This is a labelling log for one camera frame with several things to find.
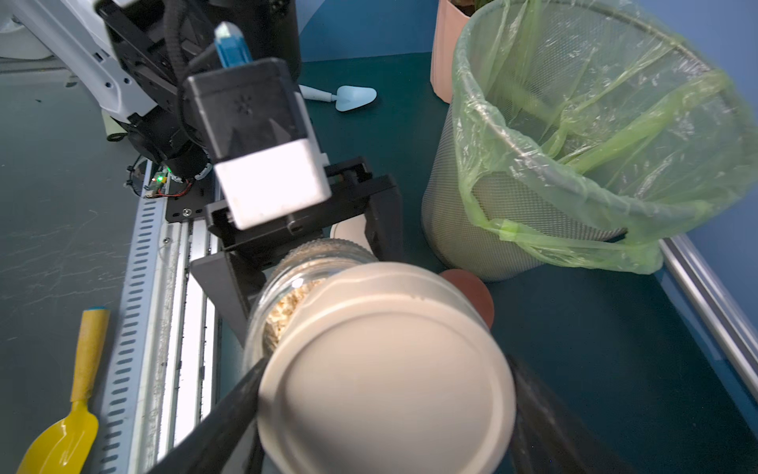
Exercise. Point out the light blue spatula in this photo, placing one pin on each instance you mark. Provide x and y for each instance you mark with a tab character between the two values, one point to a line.
346	99

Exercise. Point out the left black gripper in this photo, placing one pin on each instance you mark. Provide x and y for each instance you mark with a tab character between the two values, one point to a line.
230	279

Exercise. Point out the beige-lid oatmeal jar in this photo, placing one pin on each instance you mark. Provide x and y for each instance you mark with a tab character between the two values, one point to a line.
353	230
375	367

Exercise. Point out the left controller board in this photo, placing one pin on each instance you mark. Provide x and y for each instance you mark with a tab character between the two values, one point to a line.
158	186

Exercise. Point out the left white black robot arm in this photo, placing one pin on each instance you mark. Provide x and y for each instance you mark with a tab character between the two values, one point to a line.
135	57

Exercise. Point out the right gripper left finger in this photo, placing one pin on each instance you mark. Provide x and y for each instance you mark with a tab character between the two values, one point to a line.
210	445

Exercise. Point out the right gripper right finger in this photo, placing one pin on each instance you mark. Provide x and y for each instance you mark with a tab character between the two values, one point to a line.
548	438

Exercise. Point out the mesh waste bin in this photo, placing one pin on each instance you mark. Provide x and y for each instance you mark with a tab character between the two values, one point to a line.
459	244

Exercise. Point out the green plastic bin liner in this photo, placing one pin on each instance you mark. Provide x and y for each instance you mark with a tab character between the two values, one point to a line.
606	115

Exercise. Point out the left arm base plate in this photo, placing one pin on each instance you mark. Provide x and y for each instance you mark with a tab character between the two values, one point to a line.
183	205

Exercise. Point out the right brown-lid oatmeal jar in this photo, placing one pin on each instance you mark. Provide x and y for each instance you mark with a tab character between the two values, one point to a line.
475	291

